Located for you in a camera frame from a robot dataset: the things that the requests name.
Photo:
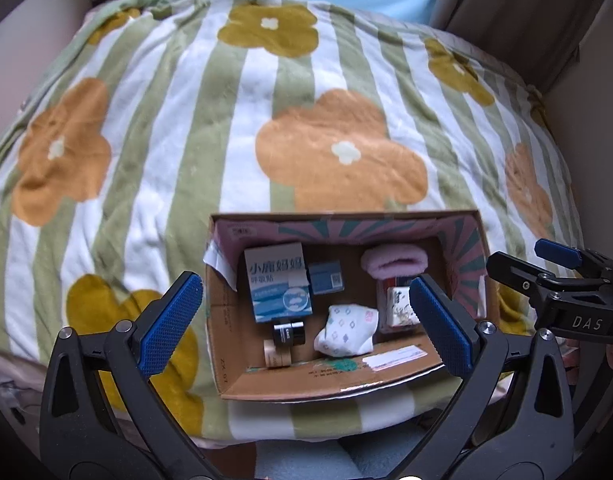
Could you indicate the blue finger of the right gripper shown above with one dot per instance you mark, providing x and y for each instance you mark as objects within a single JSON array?
[
  {"x": 529, "y": 280},
  {"x": 568, "y": 257}
]

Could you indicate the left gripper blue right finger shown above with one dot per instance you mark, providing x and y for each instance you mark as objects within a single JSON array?
[{"x": 533, "y": 439}]

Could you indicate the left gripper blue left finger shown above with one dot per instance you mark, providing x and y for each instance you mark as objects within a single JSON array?
[{"x": 101, "y": 417}]

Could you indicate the white floral tissue pack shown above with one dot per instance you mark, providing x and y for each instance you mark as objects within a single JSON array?
[{"x": 399, "y": 311}]

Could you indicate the pink towel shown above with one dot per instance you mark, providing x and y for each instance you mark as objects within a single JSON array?
[{"x": 394, "y": 261}]

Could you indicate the small beige jar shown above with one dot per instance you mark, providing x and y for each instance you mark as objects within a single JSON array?
[{"x": 276, "y": 357}]

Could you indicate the white patterned socks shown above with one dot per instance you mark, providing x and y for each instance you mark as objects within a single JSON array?
[{"x": 349, "y": 331}]

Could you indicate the small black jar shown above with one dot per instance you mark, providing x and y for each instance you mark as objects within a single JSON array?
[{"x": 289, "y": 333}]

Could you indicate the small dark blue box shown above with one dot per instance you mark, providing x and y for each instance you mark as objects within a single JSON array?
[{"x": 326, "y": 277}]

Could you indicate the blue white carton box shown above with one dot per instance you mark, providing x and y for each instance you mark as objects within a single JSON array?
[{"x": 278, "y": 282}]

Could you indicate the cardboard box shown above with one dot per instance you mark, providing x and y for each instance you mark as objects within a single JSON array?
[{"x": 456, "y": 246}]

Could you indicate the brown drape right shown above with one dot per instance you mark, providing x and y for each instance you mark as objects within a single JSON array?
[{"x": 537, "y": 38}]

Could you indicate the floral striped fleece blanket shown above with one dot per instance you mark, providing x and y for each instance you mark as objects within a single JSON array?
[{"x": 161, "y": 113}]

